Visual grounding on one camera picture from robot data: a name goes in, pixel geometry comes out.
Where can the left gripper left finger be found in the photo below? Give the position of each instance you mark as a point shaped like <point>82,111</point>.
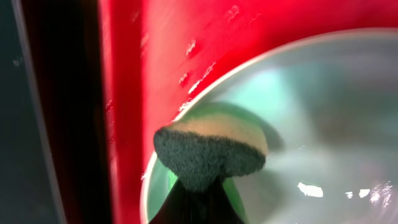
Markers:
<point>180,207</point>

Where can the black tray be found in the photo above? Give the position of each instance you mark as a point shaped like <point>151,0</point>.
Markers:
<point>29,190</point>

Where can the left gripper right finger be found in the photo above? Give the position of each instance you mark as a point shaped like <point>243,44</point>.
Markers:
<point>219,209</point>

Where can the plate with green stain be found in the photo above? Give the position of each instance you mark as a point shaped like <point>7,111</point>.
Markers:
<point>328,105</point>

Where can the red tray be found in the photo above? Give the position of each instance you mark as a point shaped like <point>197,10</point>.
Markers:
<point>158,55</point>

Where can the green yellow sponge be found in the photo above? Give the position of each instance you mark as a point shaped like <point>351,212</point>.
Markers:
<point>216,141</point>

